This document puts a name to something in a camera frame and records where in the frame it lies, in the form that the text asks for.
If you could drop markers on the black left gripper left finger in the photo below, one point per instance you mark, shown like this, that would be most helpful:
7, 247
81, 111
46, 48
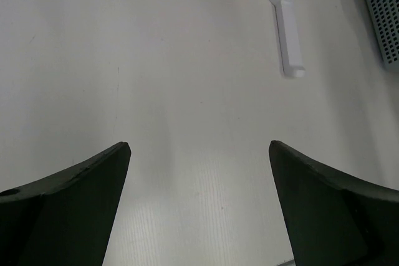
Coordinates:
65, 218

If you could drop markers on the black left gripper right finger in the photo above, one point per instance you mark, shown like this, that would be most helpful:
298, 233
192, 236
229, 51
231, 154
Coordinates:
331, 217

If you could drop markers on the white metal clothes rack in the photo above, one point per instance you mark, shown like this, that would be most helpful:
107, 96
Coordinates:
292, 64

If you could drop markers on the white perforated laundry basket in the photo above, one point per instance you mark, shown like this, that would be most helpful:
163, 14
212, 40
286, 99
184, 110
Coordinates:
384, 16

